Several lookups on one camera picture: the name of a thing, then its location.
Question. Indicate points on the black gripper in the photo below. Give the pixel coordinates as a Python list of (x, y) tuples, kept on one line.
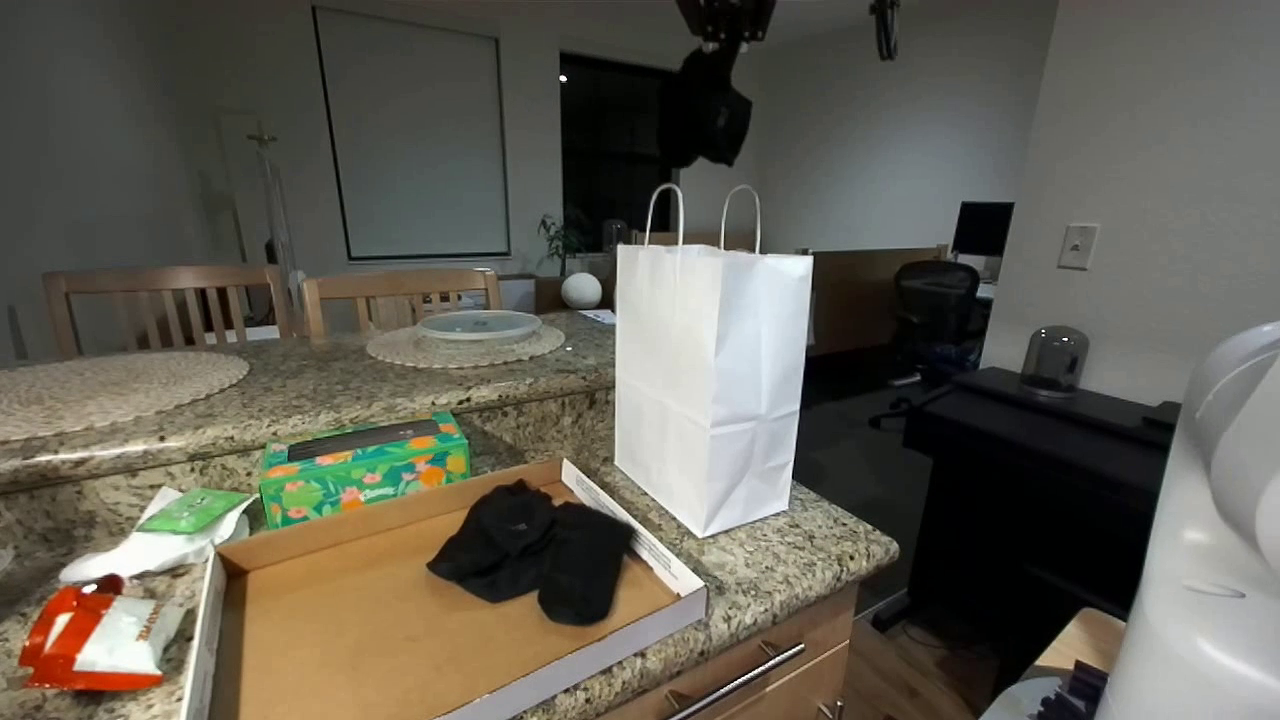
[(727, 16)]

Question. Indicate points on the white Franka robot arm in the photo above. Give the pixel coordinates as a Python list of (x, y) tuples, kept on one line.
[(1201, 602)]

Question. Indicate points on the small green houseplant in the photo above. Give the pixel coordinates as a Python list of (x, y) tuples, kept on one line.
[(552, 240)]

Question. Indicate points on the white round vase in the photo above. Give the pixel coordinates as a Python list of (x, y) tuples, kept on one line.
[(580, 291)]

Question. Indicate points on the dark computer monitor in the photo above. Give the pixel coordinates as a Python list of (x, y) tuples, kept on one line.
[(987, 228)]

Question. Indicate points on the white projection screen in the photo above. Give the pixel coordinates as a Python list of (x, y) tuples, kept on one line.
[(413, 135)]

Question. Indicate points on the black office chair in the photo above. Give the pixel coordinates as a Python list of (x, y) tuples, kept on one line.
[(933, 301)]

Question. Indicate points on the clear glass plate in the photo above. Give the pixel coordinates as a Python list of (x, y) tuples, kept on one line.
[(476, 327)]

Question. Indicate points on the wooden dining chair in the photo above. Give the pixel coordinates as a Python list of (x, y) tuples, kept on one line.
[(401, 283), (160, 276)]

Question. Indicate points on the round woven placemat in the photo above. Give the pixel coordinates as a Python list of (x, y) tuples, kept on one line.
[(105, 393), (401, 349)]

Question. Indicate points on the grey glass jar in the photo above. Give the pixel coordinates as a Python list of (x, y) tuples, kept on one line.
[(1059, 359)]

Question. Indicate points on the black desk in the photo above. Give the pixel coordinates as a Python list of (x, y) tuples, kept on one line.
[(1027, 493)]

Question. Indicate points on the green floral tissue box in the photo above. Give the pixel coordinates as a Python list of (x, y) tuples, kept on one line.
[(360, 472)]

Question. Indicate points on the wooden base cabinet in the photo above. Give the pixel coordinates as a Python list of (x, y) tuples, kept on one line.
[(815, 626)]

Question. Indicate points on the light wooden board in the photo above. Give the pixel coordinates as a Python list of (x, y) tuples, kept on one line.
[(1083, 637)]

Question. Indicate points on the flat cardboard box tray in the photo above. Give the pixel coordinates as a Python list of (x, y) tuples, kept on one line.
[(320, 626)]

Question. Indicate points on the white wipes packet green label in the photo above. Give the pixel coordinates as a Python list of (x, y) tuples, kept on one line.
[(133, 544)]

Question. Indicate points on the orange and white packet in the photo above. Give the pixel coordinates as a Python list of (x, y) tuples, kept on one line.
[(83, 640)]

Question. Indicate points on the white light switch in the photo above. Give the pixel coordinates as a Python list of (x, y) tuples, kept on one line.
[(1076, 246)]

